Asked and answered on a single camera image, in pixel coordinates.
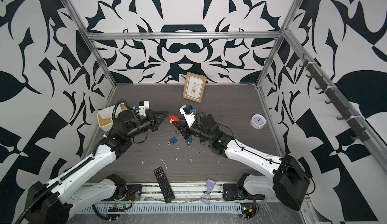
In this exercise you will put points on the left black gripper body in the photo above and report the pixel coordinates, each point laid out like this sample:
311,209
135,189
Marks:
147,121

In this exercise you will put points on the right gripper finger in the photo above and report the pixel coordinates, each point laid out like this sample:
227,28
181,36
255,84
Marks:
181,124
184,132

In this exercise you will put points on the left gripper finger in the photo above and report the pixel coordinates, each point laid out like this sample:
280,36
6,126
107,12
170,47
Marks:
158,122
161,114

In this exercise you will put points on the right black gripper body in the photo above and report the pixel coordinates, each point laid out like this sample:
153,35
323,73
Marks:
195,132

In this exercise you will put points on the red padlock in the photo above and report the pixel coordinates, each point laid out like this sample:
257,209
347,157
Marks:
173,119

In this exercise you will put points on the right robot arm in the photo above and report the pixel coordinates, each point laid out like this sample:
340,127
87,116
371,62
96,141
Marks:
286,178

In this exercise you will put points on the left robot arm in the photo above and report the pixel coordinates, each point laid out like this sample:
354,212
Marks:
58,200

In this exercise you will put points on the small blue padlock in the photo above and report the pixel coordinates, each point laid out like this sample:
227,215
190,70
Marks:
189,141

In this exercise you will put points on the large blue padlock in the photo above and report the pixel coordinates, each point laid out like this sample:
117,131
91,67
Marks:
173,140

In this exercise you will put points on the white tissue box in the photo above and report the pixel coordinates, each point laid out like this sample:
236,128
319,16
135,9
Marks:
104,116

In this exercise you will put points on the purple hourglass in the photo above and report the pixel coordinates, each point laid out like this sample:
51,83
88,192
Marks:
206,196

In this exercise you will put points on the black remote control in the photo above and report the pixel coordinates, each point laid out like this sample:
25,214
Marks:
164,185

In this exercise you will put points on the white alarm clock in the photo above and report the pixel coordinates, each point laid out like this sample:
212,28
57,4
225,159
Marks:
258,121

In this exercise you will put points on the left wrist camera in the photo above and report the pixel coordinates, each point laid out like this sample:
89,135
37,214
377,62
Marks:
141,108

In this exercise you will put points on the wooden picture frame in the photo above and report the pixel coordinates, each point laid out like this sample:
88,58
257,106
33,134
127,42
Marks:
194,87

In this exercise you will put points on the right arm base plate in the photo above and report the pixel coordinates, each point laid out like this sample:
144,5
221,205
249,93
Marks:
233,192

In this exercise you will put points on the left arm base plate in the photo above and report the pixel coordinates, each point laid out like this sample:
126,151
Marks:
131,192

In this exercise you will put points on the black wall hook rail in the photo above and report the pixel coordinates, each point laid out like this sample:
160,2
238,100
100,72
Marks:
335,97

